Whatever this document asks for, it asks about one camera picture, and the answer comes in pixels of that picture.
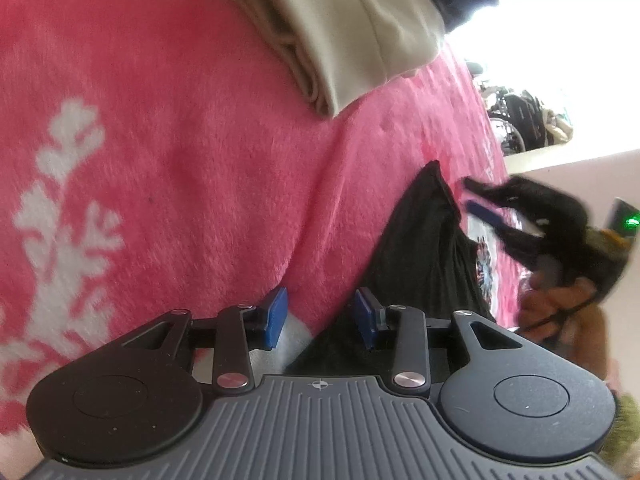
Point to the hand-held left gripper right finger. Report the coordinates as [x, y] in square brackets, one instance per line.
[364, 317]

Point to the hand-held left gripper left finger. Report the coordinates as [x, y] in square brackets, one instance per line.
[277, 315]

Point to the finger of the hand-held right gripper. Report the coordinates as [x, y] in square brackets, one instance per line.
[487, 216]
[500, 194]

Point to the black ribbed garment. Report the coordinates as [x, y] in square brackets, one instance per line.
[425, 250]

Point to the clothes heap on wheelchair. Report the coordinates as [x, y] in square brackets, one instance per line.
[557, 125]

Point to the person's right hand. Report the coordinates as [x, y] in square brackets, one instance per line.
[545, 310]

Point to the wheelchair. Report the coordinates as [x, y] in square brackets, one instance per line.
[515, 120]

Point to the pink floral blanket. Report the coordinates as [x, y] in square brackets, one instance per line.
[175, 135]

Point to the beige folded garment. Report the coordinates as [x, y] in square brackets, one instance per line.
[350, 30]

